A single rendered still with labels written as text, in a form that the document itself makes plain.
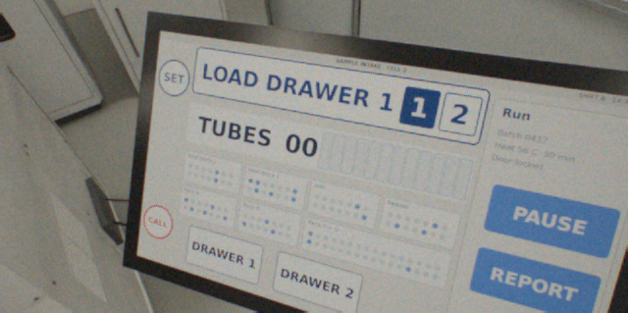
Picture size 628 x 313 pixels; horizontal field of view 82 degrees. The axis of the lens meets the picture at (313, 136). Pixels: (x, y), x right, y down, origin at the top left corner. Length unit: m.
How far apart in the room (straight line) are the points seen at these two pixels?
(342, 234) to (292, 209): 0.06
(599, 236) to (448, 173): 0.13
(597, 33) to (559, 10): 0.09
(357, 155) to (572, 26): 0.75
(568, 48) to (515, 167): 0.70
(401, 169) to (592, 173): 0.16
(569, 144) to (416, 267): 0.17
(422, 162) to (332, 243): 0.12
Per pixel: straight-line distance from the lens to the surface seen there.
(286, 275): 0.42
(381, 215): 0.37
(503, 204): 0.37
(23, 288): 0.75
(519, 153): 0.37
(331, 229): 0.38
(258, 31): 0.39
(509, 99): 0.36
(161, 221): 0.47
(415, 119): 0.35
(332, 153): 0.37
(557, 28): 1.04
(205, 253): 0.45
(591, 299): 0.42
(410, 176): 0.36
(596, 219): 0.40
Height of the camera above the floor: 1.38
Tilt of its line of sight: 46 degrees down
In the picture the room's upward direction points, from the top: 4 degrees counter-clockwise
